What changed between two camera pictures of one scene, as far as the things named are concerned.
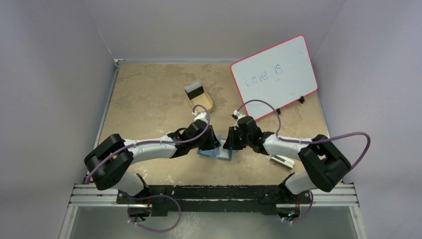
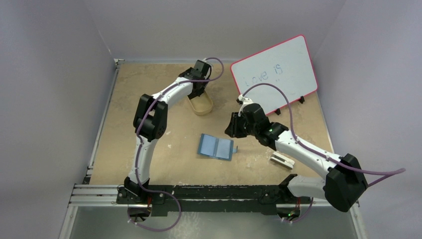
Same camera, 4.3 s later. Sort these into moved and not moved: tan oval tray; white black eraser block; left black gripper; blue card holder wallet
Moved: left black gripper
Not moved: tan oval tray; blue card holder wallet; white black eraser block
